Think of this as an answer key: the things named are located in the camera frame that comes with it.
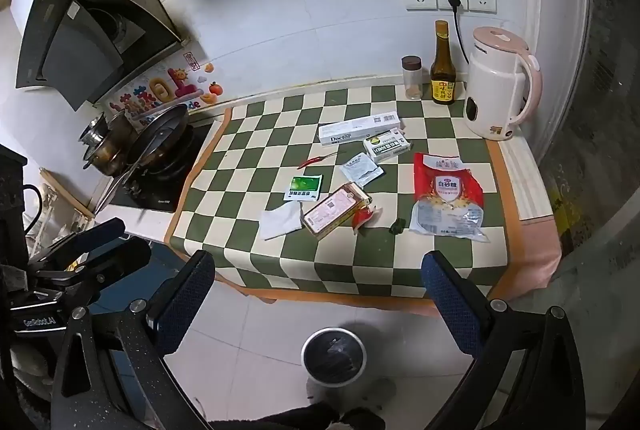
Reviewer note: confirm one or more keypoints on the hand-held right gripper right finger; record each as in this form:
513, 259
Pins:
450, 305

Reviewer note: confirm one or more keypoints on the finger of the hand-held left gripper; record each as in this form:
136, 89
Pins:
112, 260
92, 234

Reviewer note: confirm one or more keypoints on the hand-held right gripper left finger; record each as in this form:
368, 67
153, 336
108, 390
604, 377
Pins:
186, 300

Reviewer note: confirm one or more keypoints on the red and clear sugar bag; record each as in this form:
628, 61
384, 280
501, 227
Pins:
447, 197

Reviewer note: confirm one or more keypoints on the round grey trash bin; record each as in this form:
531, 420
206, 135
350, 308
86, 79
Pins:
332, 360

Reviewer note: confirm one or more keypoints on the light wooden rack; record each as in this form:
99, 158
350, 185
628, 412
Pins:
65, 192

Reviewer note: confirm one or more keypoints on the black gas stove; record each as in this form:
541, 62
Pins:
165, 192

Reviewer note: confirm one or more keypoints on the dark green scrap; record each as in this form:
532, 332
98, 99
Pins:
398, 227

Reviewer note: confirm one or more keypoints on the green and cream checkered mat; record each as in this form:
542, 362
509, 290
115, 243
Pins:
350, 255

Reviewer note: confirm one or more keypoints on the dark frying pan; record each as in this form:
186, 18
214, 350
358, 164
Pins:
160, 132

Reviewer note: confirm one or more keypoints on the crumpled red wrapper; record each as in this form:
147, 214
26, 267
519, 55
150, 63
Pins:
364, 217

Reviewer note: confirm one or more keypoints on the white paper tissue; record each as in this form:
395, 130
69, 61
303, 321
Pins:
280, 221

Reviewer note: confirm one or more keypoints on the person's dark fuzzy slipper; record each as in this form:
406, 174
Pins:
280, 417
362, 419

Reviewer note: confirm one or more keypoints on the yellow object behind glass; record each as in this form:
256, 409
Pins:
562, 210

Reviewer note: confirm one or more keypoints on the pink and tan carton box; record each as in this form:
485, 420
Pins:
332, 210

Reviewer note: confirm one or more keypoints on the green and white sachet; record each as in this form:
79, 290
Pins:
304, 187

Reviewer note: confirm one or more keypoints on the small green and white box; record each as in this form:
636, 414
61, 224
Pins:
387, 145

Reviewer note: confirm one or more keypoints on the red chili pepper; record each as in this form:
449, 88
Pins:
312, 161

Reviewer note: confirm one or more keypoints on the black range hood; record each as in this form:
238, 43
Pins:
65, 39

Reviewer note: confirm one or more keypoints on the long white carton box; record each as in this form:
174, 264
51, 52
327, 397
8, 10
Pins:
357, 129

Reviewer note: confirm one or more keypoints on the white and pink electric kettle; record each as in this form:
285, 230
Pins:
492, 84

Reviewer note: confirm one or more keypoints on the clear spice jar brown lid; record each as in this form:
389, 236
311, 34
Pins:
412, 79

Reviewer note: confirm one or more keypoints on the brown glass sauce bottle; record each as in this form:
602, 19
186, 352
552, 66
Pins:
442, 74

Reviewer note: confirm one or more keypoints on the black power plug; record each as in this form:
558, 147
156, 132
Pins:
454, 1

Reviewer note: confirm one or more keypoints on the colourful wall sticker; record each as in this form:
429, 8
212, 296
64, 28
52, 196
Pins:
165, 82

